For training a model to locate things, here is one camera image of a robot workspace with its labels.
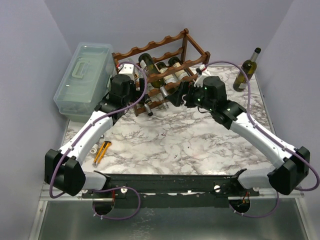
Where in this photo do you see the green bottle brown label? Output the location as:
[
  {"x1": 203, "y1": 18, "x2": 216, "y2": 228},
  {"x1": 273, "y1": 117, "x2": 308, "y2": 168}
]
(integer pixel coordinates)
[{"x1": 139, "y1": 94, "x2": 153, "y2": 117}]

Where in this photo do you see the dark green wine bottle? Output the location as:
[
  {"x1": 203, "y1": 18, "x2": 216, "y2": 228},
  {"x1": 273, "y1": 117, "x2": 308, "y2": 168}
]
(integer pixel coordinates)
[
  {"x1": 156, "y1": 61, "x2": 178, "y2": 84},
  {"x1": 168, "y1": 56, "x2": 190, "y2": 81}
]

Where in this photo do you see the green bottle silver foil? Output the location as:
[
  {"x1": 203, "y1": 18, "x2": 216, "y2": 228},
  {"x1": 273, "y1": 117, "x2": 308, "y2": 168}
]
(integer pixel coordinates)
[
  {"x1": 233, "y1": 47, "x2": 261, "y2": 92},
  {"x1": 138, "y1": 53, "x2": 171, "y2": 99}
]

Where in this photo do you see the clear bottle black cap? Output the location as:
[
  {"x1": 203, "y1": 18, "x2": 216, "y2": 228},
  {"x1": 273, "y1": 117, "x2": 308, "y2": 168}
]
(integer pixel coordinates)
[{"x1": 127, "y1": 58, "x2": 144, "y2": 83}]

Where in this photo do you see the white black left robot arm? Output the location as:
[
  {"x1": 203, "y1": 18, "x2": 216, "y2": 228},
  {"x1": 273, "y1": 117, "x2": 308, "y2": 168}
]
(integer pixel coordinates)
[{"x1": 44, "y1": 74, "x2": 147, "y2": 199}]

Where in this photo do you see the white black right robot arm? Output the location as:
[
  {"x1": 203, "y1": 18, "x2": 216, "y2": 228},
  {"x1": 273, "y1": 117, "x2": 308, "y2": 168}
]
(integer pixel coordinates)
[{"x1": 167, "y1": 76, "x2": 310, "y2": 196}]

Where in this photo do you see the clear glass wine bottle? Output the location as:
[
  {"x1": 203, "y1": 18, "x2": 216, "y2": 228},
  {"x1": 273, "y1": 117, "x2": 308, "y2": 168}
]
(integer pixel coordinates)
[{"x1": 147, "y1": 83, "x2": 169, "y2": 110}]

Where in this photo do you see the brown wooden wine rack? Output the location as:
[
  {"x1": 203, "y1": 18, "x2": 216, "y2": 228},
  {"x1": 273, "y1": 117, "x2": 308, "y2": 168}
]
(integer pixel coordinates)
[{"x1": 112, "y1": 28, "x2": 211, "y2": 116}]

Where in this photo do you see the translucent green plastic toolbox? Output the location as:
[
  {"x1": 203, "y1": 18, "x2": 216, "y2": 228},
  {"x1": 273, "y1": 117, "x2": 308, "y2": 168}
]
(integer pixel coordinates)
[{"x1": 53, "y1": 42, "x2": 115, "y2": 123}]

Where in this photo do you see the silver metal pipe fitting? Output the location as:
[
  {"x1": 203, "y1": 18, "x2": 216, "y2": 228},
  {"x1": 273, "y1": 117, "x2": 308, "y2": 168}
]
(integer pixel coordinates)
[{"x1": 89, "y1": 135, "x2": 105, "y2": 154}]

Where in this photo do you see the yellow utility knife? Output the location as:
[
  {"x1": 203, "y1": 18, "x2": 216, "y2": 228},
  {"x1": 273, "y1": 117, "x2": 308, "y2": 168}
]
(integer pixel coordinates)
[{"x1": 92, "y1": 141, "x2": 112, "y2": 167}]

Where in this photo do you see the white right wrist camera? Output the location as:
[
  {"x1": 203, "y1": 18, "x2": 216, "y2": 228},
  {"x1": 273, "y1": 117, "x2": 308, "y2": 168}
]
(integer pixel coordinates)
[{"x1": 194, "y1": 64, "x2": 211, "y2": 88}]

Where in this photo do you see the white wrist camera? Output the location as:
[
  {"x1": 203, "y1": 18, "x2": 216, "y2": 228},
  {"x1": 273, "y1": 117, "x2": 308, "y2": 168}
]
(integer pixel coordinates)
[
  {"x1": 116, "y1": 63, "x2": 136, "y2": 80},
  {"x1": 194, "y1": 64, "x2": 211, "y2": 88}
]

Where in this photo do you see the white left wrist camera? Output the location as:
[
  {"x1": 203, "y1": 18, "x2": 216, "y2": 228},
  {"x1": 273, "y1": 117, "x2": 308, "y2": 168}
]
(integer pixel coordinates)
[{"x1": 116, "y1": 63, "x2": 136, "y2": 80}]

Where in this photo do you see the black metal base rail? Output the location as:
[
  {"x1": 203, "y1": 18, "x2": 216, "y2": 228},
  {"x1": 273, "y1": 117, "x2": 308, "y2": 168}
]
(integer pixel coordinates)
[{"x1": 82, "y1": 173, "x2": 259, "y2": 209}]

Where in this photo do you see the aluminium extrusion rail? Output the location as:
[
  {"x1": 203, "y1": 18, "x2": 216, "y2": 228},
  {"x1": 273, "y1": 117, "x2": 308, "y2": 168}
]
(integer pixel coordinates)
[{"x1": 38, "y1": 182, "x2": 305, "y2": 201}]

